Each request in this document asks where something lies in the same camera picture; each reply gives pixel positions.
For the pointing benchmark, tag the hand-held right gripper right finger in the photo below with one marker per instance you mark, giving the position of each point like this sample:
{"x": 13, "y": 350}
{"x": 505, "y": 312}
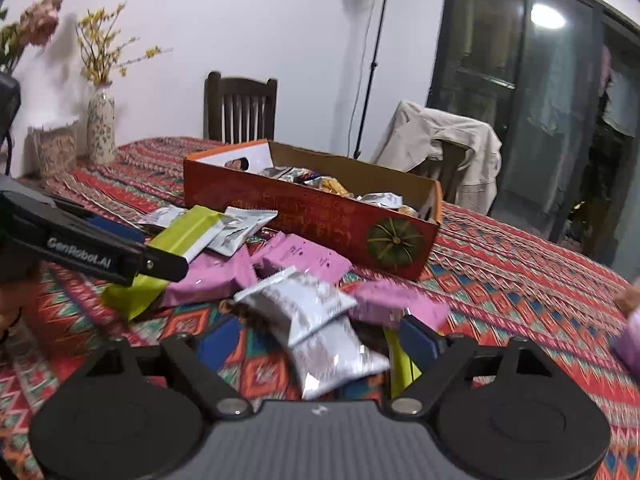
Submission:
{"x": 417, "y": 340}

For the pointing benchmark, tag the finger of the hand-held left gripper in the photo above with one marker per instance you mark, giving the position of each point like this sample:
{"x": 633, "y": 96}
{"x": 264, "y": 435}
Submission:
{"x": 165, "y": 264}
{"x": 112, "y": 227}

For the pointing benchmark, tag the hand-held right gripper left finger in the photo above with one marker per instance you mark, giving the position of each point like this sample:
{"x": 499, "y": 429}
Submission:
{"x": 220, "y": 342}

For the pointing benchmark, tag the silver snack packet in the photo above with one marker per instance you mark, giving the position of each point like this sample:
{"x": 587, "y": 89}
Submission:
{"x": 160, "y": 216}
{"x": 295, "y": 305}
{"x": 290, "y": 174}
{"x": 382, "y": 199}
{"x": 240, "y": 230}
{"x": 335, "y": 360}

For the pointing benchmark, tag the red cardboard box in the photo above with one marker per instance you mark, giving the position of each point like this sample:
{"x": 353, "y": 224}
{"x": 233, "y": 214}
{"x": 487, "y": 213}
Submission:
{"x": 310, "y": 215}

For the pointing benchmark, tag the patterned container with lid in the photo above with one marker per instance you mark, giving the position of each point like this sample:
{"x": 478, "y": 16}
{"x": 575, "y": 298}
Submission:
{"x": 55, "y": 147}

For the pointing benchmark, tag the red patterned tablecloth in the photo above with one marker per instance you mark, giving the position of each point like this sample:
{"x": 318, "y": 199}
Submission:
{"x": 500, "y": 285}

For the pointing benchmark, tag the small floral vase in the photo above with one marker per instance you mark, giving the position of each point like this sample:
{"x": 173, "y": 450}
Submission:
{"x": 101, "y": 125}

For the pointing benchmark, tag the brown chair under jacket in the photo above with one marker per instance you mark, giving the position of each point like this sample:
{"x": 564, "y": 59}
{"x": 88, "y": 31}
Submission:
{"x": 450, "y": 170}

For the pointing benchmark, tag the dark wooden chair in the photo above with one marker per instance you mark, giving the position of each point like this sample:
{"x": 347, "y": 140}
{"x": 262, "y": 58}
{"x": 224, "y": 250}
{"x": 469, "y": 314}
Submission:
{"x": 240, "y": 107}

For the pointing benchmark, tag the yellow flower twigs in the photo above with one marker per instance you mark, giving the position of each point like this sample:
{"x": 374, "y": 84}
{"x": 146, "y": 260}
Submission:
{"x": 100, "y": 45}

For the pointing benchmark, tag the beige jacket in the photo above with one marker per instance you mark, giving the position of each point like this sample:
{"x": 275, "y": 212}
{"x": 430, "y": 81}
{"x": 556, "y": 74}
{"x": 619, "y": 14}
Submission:
{"x": 445, "y": 145}

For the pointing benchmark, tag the clear plastic food bag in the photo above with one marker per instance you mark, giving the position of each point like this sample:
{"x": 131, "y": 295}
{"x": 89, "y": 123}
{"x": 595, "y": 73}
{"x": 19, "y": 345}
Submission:
{"x": 629, "y": 299}

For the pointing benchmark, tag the dried pink flowers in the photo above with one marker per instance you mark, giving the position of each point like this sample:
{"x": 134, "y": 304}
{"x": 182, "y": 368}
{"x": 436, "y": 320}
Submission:
{"x": 45, "y": 15}

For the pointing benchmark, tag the black framed glass door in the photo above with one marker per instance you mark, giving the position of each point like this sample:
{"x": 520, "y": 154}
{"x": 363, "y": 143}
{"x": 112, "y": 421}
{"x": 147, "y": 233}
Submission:
{"x": 550, "y": 110}

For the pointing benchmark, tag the black floor lamp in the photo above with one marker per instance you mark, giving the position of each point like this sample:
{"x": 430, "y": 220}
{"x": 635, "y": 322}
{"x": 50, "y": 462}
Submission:
{"x": 372, "y": 60}

